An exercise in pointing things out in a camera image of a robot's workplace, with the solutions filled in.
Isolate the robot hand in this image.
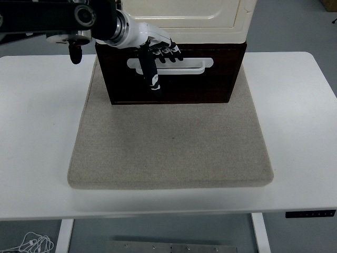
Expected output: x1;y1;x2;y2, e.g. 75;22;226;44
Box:
117;13;184;97

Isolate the white drawer handle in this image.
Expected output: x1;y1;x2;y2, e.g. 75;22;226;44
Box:
126;57;214;76

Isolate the dark wooden drawer case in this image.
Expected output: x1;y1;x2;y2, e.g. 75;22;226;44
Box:
95;42;248;105

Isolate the cream cabinet door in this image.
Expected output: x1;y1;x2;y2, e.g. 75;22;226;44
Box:
121;0;242;29

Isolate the cream plastic cabinet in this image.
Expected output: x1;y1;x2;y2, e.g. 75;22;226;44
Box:
95;0;257;45

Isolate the beige felt mat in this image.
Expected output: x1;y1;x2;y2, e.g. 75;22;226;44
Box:
67;54;274;190

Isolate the cardboard box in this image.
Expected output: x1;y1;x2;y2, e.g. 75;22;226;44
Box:
320;0;337;13

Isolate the white table leg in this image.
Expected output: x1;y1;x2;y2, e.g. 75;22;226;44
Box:
55;218;75;253
251;212;271;253

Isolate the black table control panel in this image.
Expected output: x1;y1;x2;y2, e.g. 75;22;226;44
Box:
285;209;337;219

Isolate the white cable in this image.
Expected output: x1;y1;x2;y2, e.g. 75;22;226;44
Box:
0;231;55;253

